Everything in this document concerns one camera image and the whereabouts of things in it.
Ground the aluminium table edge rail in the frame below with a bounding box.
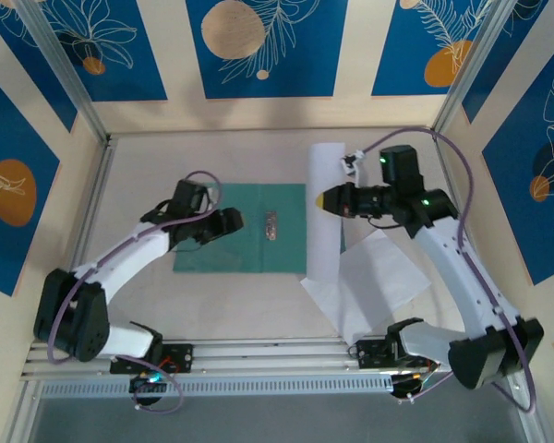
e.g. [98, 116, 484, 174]
[20, 335, 523, 383]

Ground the aluminium side rail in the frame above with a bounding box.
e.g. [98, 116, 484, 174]
[50, 138, 116, 342]

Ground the grey slotted cable duct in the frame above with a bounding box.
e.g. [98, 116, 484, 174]
[39, 377, 394, 399]

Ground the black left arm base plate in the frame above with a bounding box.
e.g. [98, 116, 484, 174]
[109, 343, 195, 375]

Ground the aluminium frame post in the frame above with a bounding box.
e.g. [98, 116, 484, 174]
[16, 0, 113, 145]
[431, 0, 551, 139]

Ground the metal folder clip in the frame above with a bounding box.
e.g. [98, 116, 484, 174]
[263, 210, 279, 242]

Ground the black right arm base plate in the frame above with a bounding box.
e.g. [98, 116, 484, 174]
[355, 339, 442, 370]

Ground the black connector board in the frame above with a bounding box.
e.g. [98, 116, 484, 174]
[127, 372, 170, 407]
[390, 371, 433, 405]

